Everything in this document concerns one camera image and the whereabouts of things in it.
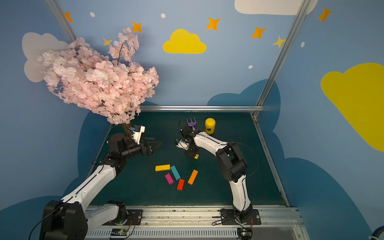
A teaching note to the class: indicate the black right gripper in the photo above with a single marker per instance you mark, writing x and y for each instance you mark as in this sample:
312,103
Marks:
184,132

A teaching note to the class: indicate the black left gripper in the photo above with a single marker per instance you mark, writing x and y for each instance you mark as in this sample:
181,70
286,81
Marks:
148,147

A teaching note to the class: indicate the long yellow block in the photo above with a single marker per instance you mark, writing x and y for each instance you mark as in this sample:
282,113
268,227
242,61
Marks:
160,168

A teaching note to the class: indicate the teal block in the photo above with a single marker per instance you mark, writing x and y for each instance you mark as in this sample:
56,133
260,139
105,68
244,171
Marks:
175,173

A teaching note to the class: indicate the orange block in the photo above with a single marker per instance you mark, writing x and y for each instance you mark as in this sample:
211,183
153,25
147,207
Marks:
192,177

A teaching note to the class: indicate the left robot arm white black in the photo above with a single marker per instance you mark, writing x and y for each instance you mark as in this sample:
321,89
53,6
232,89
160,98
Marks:
68,218

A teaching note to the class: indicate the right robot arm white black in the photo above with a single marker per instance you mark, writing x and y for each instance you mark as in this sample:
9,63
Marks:
231,162

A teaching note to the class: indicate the purple pink toy rake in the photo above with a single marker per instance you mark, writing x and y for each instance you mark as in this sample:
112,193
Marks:
192,123

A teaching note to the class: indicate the yellow plastic jar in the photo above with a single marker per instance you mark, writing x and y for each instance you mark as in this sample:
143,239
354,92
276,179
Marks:
210,125

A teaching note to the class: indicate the magenta block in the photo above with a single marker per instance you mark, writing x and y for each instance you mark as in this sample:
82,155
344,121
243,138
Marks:
169,179

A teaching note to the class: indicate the red block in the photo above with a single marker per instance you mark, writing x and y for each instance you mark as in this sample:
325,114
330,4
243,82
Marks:
180,184

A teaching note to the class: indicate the pink blossom artificial tree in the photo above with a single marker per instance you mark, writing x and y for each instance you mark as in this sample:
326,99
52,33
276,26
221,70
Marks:
112,86

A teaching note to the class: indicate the left green circuit board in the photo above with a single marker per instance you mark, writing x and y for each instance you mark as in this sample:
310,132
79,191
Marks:
119,233

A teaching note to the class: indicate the green circuit board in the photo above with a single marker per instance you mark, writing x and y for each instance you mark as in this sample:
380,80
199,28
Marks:
244,234
119,233

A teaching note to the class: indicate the right green circuit board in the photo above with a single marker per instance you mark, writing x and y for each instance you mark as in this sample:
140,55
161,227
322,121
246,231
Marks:
244,234

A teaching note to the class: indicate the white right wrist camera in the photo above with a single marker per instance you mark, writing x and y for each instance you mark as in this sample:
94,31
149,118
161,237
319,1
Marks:
182,145

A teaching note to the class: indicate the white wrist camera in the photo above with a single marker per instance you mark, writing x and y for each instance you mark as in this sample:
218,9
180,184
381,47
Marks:
137,131
182,145

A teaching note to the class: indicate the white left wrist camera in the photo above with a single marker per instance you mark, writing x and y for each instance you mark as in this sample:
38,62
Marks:
137,131

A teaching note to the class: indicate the horizontal aluminium rail back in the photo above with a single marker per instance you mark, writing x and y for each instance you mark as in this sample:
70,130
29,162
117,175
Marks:
202,108

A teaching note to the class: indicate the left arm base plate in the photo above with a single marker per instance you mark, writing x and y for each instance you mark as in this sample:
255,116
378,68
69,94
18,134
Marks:
133,217

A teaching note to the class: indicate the aluminium front rail bed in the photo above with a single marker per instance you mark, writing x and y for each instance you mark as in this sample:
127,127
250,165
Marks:
204,222

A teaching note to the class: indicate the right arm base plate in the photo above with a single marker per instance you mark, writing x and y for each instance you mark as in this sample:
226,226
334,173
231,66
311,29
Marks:
231,217

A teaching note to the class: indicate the aluminium corner post left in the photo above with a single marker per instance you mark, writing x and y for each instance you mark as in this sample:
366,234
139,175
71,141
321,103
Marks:
60,16

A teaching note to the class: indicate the aluminium corner post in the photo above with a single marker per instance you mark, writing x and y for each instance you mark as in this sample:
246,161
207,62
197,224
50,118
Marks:
60,16
292,33

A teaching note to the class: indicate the aluminium corner post right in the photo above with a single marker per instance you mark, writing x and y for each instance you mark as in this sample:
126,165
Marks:
292,33

